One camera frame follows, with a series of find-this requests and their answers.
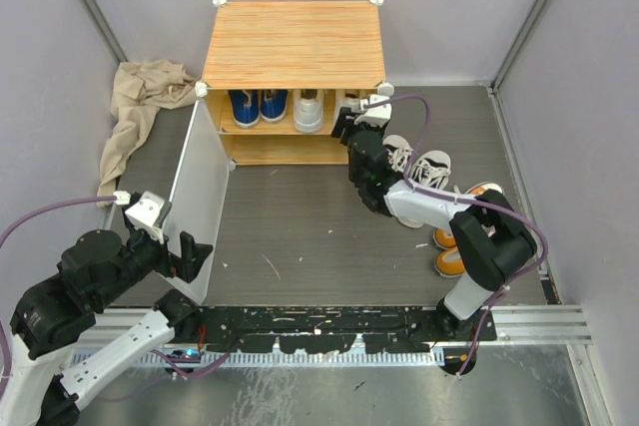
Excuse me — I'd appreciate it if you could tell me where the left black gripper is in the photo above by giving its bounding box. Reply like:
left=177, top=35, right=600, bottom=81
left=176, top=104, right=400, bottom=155
left=96, top=219, right=214, bottom=306

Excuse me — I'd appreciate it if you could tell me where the white leather sneaker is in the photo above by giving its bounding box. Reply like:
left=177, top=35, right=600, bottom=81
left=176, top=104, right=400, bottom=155
left=333, top=89, right=368, bottom=121
left=294, top=89, right=323, bottom=134

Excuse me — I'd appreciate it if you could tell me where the frosted white cabinet door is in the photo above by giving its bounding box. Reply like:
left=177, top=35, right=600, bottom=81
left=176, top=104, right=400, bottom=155
left=164, top=99, right=231, bottom=306

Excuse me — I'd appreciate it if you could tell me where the blue canvas sneaker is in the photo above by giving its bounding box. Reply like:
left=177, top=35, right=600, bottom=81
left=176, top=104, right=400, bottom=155
left=229, top=90, right=260, bottom=129
left=261, top=90, right=289, bottom=123

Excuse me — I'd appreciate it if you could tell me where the orange canvas sneaker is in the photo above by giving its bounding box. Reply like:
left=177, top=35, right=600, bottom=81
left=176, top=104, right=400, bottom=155
left=433, top=229, right=465, bottom=278
left=465, top=182, right=504, bottom=197

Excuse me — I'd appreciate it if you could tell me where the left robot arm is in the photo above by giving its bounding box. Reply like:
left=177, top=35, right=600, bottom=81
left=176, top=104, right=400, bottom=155
left=1, top=102, right=353, bottom=425

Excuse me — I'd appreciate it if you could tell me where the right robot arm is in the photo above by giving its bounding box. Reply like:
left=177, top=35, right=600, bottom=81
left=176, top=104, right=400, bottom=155
left=347, top=130, right=537, bottom=340

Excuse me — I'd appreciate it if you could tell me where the wood-grain shoe cabinet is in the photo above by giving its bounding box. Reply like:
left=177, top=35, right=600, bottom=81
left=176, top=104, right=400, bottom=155
left=196, top=0, right=390, bottom=166

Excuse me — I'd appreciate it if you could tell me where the beige crumpled cloth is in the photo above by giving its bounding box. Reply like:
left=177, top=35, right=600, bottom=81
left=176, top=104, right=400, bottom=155
left=97, top=60, right=198, bottom=197

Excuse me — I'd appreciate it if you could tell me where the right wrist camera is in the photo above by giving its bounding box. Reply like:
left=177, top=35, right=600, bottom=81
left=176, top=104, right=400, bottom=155
left=354, top=94, right=392, bottom=128

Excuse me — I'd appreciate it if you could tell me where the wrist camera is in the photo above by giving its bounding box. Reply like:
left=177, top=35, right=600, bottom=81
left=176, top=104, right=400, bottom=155
left=124, top=191, right=173, bottom=244
left=354, top=94, right=392, bottom=128

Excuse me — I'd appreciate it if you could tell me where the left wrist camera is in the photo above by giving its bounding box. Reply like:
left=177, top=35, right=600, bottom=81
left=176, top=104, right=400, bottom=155
left=124, top=191, right=173, bottom=244

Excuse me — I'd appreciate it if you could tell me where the black mounting base rail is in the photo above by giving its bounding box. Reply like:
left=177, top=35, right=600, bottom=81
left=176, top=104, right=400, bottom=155
left=155, top=303, right=497, bottom=354

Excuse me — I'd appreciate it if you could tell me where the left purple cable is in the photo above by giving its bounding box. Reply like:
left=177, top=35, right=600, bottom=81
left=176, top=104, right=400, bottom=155
left=0, top=192, right=121, bottom=382

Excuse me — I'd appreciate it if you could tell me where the aluminium frame post right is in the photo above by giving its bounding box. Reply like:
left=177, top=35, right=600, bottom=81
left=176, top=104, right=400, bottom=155
left=490, top=0, right=552, bottom=92

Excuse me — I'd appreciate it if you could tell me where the aluminium frame post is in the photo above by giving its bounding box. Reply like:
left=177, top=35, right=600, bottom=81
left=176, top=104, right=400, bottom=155
left=490, top=0, right=552, bottom=92
left=79, top=0, right=128, bottom=63

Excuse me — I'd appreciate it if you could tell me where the aluminium frame post left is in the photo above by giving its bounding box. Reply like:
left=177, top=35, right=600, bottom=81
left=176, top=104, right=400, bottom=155
left=79, top=0, right=128, bottom=63

